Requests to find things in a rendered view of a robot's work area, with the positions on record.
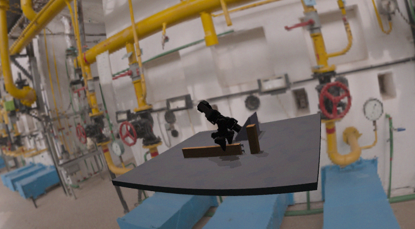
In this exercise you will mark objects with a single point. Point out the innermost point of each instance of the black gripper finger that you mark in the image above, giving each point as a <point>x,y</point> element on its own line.
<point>229,139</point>
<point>223,145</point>

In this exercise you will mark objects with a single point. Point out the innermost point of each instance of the brown wooden post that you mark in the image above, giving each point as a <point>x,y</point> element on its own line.
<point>253,139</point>

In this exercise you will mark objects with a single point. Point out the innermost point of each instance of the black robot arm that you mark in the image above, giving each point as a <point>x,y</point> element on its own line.
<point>214,117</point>

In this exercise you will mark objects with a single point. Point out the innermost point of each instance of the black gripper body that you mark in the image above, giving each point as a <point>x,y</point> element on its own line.
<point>224,133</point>

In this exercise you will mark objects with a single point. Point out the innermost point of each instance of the brown wooden board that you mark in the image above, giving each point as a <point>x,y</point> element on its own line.
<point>212,151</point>

